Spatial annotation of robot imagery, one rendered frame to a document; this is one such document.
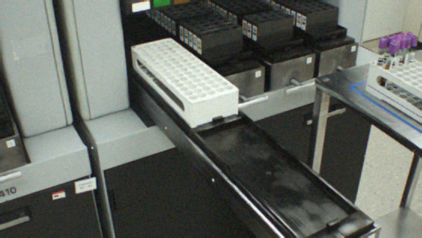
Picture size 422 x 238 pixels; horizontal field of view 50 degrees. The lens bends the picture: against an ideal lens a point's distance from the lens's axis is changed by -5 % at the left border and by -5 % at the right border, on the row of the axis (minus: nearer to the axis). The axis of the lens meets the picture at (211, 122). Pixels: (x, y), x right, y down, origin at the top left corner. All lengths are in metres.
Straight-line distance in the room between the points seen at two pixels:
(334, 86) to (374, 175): 1.18
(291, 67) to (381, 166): 1.15
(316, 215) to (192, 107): 0.29
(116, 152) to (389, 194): 1.34
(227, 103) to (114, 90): 0.29
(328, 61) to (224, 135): 0.47
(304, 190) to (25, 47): 0.58
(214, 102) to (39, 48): 0.36
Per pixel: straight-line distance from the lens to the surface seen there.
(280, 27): 1.19
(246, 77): 1.08
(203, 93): 0.86
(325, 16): 1.28
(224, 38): 1.10
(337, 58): 1.25
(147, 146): 1.03
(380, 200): 2.03
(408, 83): 0.93
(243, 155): 0.81
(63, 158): 0.98
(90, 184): 1.03
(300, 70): 1.17
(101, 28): 0.98
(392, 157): 2.29
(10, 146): 0.94
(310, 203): 0.72
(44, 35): 0.95
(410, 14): 3.46
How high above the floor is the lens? 1.28
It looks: 32 degrees down
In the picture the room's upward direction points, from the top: 1 degrees counter-clockwise
